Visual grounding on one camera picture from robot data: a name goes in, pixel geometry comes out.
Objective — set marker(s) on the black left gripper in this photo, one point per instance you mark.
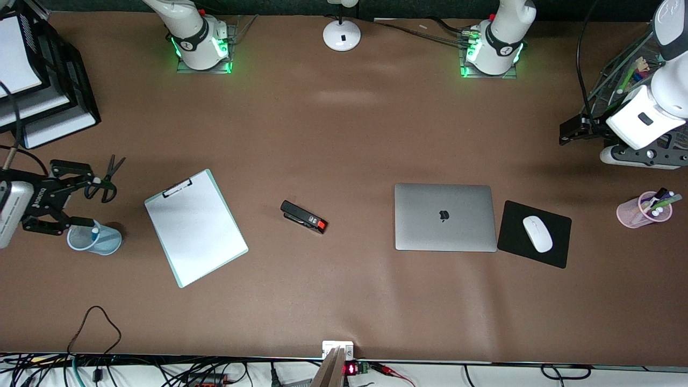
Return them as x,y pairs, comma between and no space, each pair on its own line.
590,127

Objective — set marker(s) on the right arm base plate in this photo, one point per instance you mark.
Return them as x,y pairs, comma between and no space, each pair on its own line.
185,70

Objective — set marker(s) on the red display module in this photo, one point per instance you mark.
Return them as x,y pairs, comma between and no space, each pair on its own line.
350,369

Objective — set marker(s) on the light green marker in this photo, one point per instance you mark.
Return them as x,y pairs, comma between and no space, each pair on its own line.
669,201

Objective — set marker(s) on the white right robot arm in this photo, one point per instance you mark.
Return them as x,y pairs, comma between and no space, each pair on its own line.
188,32

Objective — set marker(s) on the white paper sheet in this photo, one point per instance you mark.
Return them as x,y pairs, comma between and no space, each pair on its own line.
199,231

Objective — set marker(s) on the black mouse pad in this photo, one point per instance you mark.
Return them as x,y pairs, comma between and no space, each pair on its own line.
561,236

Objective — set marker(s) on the white computer mouse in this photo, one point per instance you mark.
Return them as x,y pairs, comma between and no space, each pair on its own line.
537,234

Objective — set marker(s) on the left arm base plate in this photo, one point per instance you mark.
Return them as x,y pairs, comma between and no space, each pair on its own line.
508,72

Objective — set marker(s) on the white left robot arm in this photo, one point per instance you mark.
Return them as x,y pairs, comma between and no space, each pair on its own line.
502,32

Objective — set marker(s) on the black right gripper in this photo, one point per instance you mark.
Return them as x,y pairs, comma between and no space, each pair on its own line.
44,196

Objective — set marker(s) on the teal clipboard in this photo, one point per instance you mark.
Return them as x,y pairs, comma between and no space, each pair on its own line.
178,282

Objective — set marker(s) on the aluminium profile post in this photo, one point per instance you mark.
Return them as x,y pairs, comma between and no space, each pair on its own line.
330,371

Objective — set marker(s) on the black stapler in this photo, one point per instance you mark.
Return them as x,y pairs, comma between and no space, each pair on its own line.
303,217

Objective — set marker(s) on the black marker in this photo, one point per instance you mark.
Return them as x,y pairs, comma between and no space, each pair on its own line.
658,196

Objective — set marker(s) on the black scissors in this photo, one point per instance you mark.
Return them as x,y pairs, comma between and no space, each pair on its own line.
105,185

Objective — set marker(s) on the blue mesh pen cup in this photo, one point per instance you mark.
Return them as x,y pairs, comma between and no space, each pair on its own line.
107,242

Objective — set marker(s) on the black orange power strip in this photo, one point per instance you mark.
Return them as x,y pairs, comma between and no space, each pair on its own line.
207,380

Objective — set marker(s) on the pink mesh pen cup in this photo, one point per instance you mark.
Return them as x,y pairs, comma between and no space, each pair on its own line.
631,215

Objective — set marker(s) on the black document tray stack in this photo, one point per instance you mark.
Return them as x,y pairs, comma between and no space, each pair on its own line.
59,80

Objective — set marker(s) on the white round lamp base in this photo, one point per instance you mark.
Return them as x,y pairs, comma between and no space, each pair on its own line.
342,35

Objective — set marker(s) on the silver laptop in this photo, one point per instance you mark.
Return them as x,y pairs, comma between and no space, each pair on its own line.
424,231

